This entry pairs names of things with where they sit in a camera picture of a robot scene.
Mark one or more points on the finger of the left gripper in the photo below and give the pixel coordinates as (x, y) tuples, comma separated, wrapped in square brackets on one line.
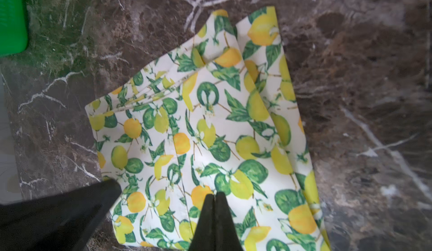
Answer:
[(62, 222)]

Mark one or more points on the green plastic basket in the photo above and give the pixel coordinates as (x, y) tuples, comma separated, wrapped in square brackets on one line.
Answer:
[(14, 29)]

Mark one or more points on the green yellow patterned skirt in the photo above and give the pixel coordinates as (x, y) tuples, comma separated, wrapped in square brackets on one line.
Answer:
[(217, 114)]

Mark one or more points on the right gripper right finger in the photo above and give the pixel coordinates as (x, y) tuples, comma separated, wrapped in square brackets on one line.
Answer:
[(226, 235)]

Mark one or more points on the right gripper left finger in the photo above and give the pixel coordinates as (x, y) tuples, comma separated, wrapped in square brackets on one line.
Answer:
[(204, 238)]

